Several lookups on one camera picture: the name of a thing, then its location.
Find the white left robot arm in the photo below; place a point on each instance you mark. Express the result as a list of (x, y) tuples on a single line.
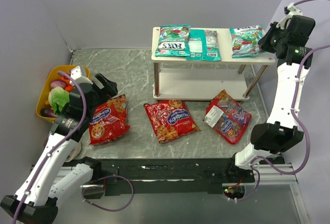
[(39, 198)]

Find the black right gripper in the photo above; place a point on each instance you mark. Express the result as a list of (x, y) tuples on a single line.
[(269, 39)]

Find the white cloth bag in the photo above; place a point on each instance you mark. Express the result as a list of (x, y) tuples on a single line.
[(74, 153)]

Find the teal mint candy bag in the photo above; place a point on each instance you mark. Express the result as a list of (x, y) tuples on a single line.
[(245, 41)]

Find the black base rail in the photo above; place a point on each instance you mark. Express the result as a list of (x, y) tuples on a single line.
[(160, 176)]

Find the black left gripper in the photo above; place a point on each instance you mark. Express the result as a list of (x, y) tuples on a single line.
[(102, 88)]

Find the teal candy bag back side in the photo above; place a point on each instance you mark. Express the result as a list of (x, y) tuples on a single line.
[(203, 45)]

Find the teal Fox's candy bag front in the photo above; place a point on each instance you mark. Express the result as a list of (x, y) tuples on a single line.
[(173, 41)]

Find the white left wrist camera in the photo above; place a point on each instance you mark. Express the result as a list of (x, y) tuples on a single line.
[(79, 74)]

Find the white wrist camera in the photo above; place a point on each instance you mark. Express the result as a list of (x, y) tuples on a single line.
[(79, 74), (292, 10)]

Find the red toy carrot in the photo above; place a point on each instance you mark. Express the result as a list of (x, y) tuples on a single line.
[(68, 88)]

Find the purple toy eggplant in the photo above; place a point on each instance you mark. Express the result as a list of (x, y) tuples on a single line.
[(47, 112)]

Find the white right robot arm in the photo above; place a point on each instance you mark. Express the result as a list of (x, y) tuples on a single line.
[(287, 40)]

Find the red candy bag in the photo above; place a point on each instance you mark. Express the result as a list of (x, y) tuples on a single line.
[(170, 120), (227, 117), (109, 121)]

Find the purple toy onion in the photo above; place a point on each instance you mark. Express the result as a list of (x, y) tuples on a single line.
[(58, 83)]

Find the green toy lettuce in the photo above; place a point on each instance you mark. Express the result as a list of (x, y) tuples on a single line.
[(58, 98)]

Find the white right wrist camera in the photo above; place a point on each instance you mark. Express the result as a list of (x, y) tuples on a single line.
[(292, 10)]

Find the orange toy pumpkin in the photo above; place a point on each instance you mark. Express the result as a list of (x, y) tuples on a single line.
[(65, 79)]

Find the yellow plastic basket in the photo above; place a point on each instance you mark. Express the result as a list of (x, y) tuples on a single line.
[(43, 100)]

